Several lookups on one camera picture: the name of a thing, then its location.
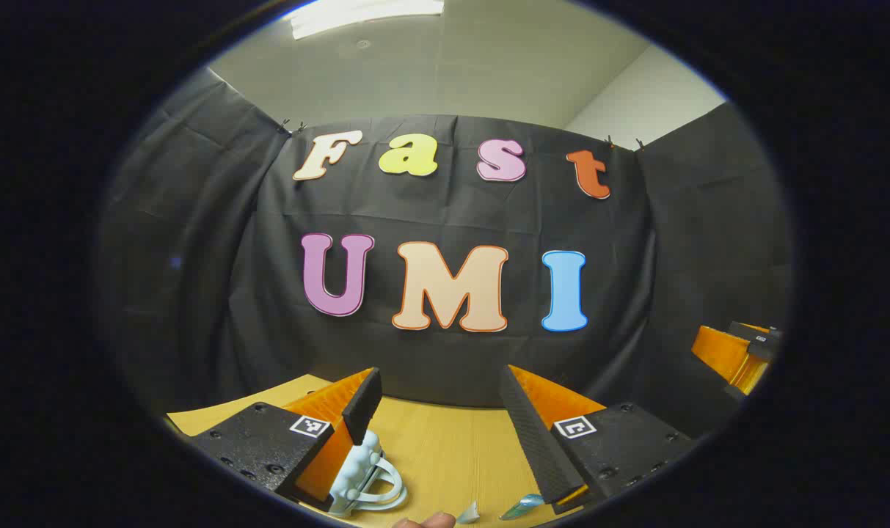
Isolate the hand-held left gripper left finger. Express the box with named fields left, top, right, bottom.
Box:
left=184, top=367, right=384, bottom=514

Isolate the black backdrop cloth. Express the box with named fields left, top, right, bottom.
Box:
left=96, top=66, right=794, bottom=441

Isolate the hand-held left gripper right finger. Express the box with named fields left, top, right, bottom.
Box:
left=498, top=364, right=701, bottom=516

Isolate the small pale blue suitcase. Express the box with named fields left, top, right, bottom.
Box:
left=327, top=429, right=409, bottom=518

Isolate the ceiling light panel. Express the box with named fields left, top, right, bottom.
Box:
left=289, top=0, right=445, bottom=40

